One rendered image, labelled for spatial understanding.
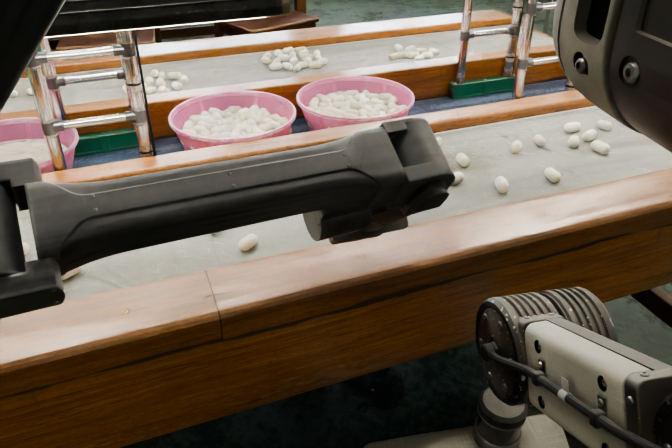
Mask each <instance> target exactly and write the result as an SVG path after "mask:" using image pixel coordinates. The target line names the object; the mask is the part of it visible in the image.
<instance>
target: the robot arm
mask: <svg viewBox="0 0 672 448"><path fill-rule="evenodd" d="M65 1H66V0H0V112H1V111H2V109H3V107H4V106H5V104H6V102H7V100H8V99H9V97H10V95H11V94H12V92H13V90H14V88H15V87H16V85H17V83H18V82H19V80H20V78H21V76H22V75H23V73H24V71H25V70H26V68H27V66H28V64H29V63H30V61H31V59H32V57H33V56H34V54H35V52H36V51H37V49H38V47H39V45H40V44H41V42H42V40H43V39H44V37H45V35H46V33H47V32H48V30H49V28H50V27H51V25H52V23H53V21H54V20H55V18H56V16H57V15H58V13H59V11H60V9H61V8H62V6H63V4H64V3H65ZM454 181H455V175H454V173H453V171H452V169H451V167H450V165H449V163H448V161H447V159H446V157H445V155H444V153H443V151H442V149H441V147H440V145H439V143H438V141H437V139H436V137H435V135H434V133H433V131H432V129H431V127H430V125H429V123H428V121H427V120H426V119H425V118H422V117H414V118H406V119H401V120H394V121H388V122H382V123H381V125H380V126H379V127H378V128H371V129H365V130H359V131H356V132H355V133H354V134H352V135H349V136H347V137H344V138H342V139H339V140H336V141H333V142H329V143H325V144H321V145H317V146H311V147H306V148H300V149H294V150H288V151H282V152H276V153H270V154H264V155H257V156H251V157H245V158H239V159H233V160H227V161H221V162H215V163H209V164H203V165H197V166H191V167H185V168H179V169H173V170H167V171H161V172H155V173H149V174H143V175H137V176H131V177H125V178H119V179H113V180H105V181H97V182H84V183H49V182H46V181H43V180H42V175H41V170H40V167H39V165H38V164H37V162H36V161H35V160H34V159H32V158H26V159H19V160H12V161H5V162H0V319H2V318H6V317H10V316H15V315H19V314H23V313H27V312H31V311H35V310H40V309H44V308H48V307H52V306H56V305H60V304H62V303H63V302H64V299H65V292H64V287H63V282H62V277H61V276H63V275H65V274H66V273H67V272H69V271H71V270H73V269H76V268H78V267H80V266H83V265H85V264H88V263H90V262H93V261H96V260H99V259H102V258H105V257H109V256H112V255H116V254H119V253H123V252H128V251H132V250H137V249H141V248H146V247H151V246H155V245H160V244H164V243H169V242H174V241H178V240H183V239H188V238H192V237H197V236H201V235H206V234H211V233H215V232H220V231H225V230H229V229H234V228H239V227H243V226H248V225H252V224H257V223H262V222H266V221H271V220H276V219H280V218H285V217H290V216H294V215H299V214H303V218H304V222H305V225H306V227H307V230H308V232H309V234H310V236H311V237H312V238H313V239H314V240H315V241H321V240H324V239H328V238H329V242H330V243H331V244H333V245H335V244H340V243H345V242H353V241H359V240H362V239H368V238H374V237H378V236H380V235H382V233H386V232H391V231H396V230H403V229H405V228H407V227H408V219H407V216H410V215H412V214H415V213H419V212H423V211H426V210H430V209H434V208H438V207H440V206H441V205H442V204H443V203H444V201H445V200H446V199H447V198H448V196H449V192H448V187H450V186H451V185H452V184H453V182H454ZM16 204H17V205H18V208H19V211H23V210H29V214H30V220H31V225H32V231H33V236H34V241H35V247H36V252H37V257H38V260H33V261H28V262H26V260H25V254H24V249H23V243H22V237H21V231H20V226H19V220H18V214H17V208H16Z"/></svg>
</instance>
